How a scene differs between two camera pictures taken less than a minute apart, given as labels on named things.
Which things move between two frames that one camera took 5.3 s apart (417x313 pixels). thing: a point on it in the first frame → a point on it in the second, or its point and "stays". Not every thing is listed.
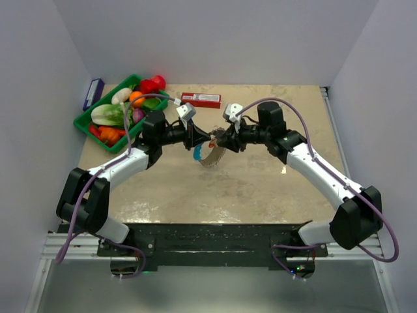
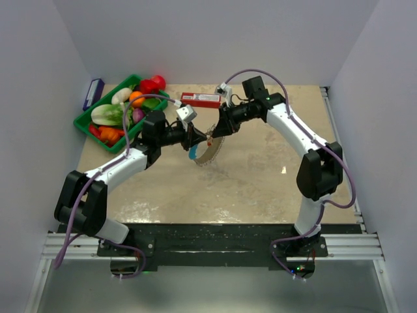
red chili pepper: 95,131 stays
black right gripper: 232,138 → 227,124
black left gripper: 191,134 stays
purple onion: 138,114 stays
